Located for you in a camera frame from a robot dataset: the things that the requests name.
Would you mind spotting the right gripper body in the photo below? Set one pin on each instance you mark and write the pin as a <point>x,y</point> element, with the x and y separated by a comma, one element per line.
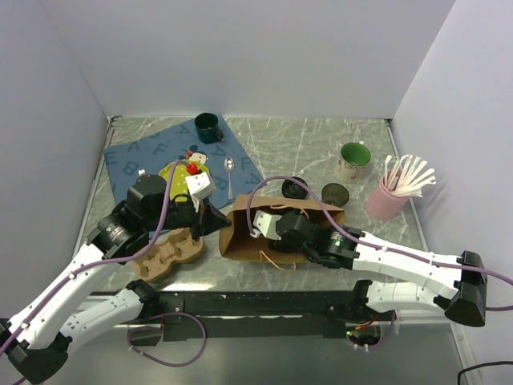
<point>284,245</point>

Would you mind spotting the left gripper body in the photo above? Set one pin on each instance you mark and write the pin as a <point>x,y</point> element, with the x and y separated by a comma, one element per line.
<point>183,214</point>

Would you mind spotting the cardboard cup carrier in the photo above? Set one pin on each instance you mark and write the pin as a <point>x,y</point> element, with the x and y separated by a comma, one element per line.
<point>178,248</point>

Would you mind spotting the brown paper bag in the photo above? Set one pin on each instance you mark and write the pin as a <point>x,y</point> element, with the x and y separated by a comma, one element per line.
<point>236,243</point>

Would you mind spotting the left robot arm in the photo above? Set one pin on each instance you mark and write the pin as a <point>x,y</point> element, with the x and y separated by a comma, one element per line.
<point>39,339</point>

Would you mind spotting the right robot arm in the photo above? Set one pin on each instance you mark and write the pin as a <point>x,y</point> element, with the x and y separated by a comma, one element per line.
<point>454,285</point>

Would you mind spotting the yellow dotted plate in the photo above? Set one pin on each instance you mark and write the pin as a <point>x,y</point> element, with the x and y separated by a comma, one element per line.
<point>179,188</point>

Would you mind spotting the blue letter placemat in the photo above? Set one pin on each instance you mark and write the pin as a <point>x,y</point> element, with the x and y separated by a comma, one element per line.
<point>155,152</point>

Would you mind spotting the cartoon character coaster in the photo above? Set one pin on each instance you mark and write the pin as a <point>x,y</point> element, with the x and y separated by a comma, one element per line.
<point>195,155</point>

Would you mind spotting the silver spoon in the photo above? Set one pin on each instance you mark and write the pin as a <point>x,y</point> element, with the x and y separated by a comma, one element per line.
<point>229,166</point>

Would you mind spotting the white mug green inside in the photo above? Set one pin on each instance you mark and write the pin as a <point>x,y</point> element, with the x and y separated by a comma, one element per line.
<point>353,159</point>

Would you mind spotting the pink stirrer cup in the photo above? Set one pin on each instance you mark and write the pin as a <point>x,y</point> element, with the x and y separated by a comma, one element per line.
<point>383,204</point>

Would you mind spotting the dark green mug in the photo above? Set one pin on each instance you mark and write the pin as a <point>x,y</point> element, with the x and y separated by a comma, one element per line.
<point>208,128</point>

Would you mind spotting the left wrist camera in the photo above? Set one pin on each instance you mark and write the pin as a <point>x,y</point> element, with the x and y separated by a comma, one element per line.
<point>200,185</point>

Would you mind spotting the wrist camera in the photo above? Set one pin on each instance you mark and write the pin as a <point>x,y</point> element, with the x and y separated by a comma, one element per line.
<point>200,185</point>
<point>265,225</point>

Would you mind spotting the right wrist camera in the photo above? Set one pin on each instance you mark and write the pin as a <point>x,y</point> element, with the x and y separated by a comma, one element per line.
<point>265,225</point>

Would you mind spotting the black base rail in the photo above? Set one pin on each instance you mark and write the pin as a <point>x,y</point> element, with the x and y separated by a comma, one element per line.
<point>268,314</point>

